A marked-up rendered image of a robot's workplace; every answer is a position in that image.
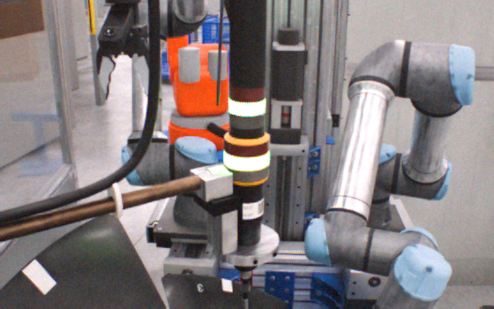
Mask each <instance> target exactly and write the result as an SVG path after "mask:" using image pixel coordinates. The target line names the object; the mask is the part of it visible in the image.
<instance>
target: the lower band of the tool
mask: <svg viewBox="0 0 494 309"><path fill-rule="evenodd" d="M224 139H225V140H226V141H228V142H230V143H233V144H237V145H257V144H262V143H265V142H267V141H268V140H269V139H270V136H269V134H268V133H266V134H265V136H263V137H261V138H258V139H237V138H233V137H231V136H230V135H229V134H228V132H227V133H226V134H225V135H224ZM224 152H225V151H224ZM268 153H269V152H268ZM268 153H267V154H268ZM225 154H226V155H229V156H231V157H235V158H239V159H256V158H260V157H263V156H265V155H267V154H265V155H262V156H259V157H251V158H243V157H236V156H233V155H230V154H227V153H226V152H225ZM268 165H269V164H268ZM268 165H267V166H268ZM225 166H226V167H228V166H227V165H226V164H225ZM267 166H266V167H267ZM266 167H264V168H263V169H265V168H266ZM228 168H229V169H231V168H230V167H228ZM231 170H235V169H231ZM259 170H262V169H259ZM236 171H244V172H249V171H258V170H236ZM267 179H268V177H267V178H266V179H264V180H262V181H259V182H256V183H238V182H235V181H233V184H234V185H242V186H251V185H260V184H262V183H264V182H265V181H266V180H267Z"/></svg>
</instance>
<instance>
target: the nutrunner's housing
mask: <svg viewBox="0 0 494 309"><path fill-rule="evenodd" d="M264 188H265V182H264V183H262V184H260V185H251V186H242V185H234V184H233V192H235V193H237V194H238V195H239V196H240V209H238V210H237V245H239V246H253V245H256V244H257V243H259V241H260V238H261V232H262V221H263V219H264ZM256 267H257V265H256V266H237V265H234V268H235V269H237V270H239V271H242V272H249V271H252V270H254V269H255V268H256Z"/></svg>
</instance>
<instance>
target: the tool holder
mask: <svg viewBox="0 0 494 309"><path fill-rule="evenodd" d="M216 166H219V165H218V164H214V165H210V166H206V167H203V168H199V169H195V170H191V176H195V175H199V179H200V182H201V188H200V189H199V190H197V191H193V200H194V202H196V203H197V204H198V205H199V206H201V207H202V208H203V209H205V211H206V213H207V242H208V244H209V245H211V246H212V247H213V252H214V254H215V255H216V256H217V257H218V258H219V259H220V260H223V261H225V262H227V263H229V264H232V265H237V266H256V265H259V264H262V263H265V262H267V261H269V260H270V259H272V258H273V257H275V256H276V255H277V252H278V249H279V236H278V234H277V233H276V232H275V231H274V230H273V229H271V228H269V227H267V226H265V225H263V224H262V232H261V238H260V241H259V243H257V244H256V245H253V246H239V245H237V210H238V209H240V196H239V195H238V194H237V193H235V192H233V175H232V173H230V172H228V171H225V172H222V173H219V174H215V175H211V174H207V173H206V172H205V171H206V170H205V169H209V168H212V167H216Z"/></svg>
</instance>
